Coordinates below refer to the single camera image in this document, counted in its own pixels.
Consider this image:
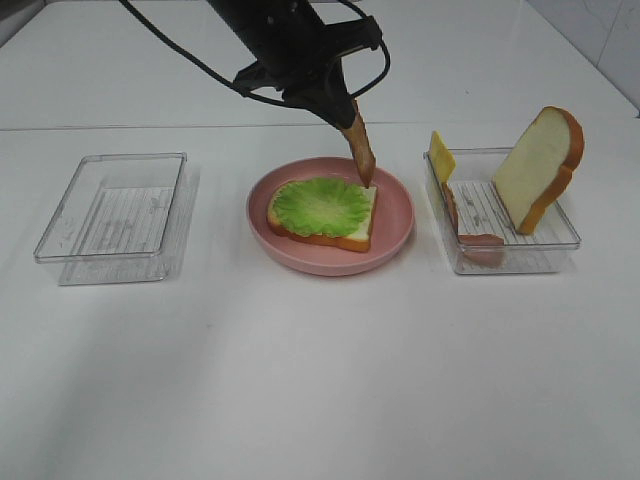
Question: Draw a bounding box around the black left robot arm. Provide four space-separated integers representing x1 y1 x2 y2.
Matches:
210 0 382 129

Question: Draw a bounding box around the right clear plastic tray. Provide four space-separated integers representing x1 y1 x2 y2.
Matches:
424 147 581 275

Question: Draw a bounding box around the clear plastic tray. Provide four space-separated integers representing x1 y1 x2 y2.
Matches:
424 147 581 275
33 153 198 286

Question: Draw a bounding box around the brown bacon strip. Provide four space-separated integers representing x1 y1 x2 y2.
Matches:
341 100 376 188

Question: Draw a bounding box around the yellow cheese slice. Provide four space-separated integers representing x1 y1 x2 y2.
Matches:
428 130 456 183

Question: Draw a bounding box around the pink round plate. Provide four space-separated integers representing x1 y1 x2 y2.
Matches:
246 157 415 276

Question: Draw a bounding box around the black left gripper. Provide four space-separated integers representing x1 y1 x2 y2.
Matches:
233 14 383 129

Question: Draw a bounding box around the pink bacon strip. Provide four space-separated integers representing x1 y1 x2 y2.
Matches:
441 183 504 267

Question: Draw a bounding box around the left clear plastic tray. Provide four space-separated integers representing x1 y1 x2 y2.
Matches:
33 153 198 286

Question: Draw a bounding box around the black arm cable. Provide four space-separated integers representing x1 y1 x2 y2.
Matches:
118 0 391 107

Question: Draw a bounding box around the bread slice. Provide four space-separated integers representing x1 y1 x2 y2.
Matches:
266 185 380 254
492 106 585 235

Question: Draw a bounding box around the green lettuce leaf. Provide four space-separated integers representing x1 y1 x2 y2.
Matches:
271 177 374 238

